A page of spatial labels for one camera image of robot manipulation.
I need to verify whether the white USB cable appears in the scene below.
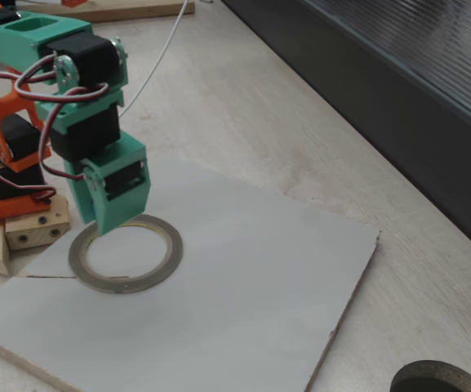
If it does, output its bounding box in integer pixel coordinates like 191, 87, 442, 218
117, 0, 191, 119

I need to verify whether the grey tape ring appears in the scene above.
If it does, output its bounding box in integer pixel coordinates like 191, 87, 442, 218
68, 212, 184, 295

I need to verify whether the long wooden plank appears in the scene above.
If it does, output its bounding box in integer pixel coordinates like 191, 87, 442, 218
14, 0, 196, 24

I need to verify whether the round desk cable hole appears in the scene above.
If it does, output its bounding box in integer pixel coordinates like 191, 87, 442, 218
389, 359, 471, 392

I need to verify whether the wooden block with screw holes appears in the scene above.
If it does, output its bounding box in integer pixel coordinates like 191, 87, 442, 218
4, 194, 72, 251

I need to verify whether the grey ribbed desk partition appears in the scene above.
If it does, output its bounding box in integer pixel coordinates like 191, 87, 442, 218
220, 0, 471, 265

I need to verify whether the white chipboard panel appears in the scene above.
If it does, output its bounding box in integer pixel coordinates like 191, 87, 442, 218
0, 158, 382, 392

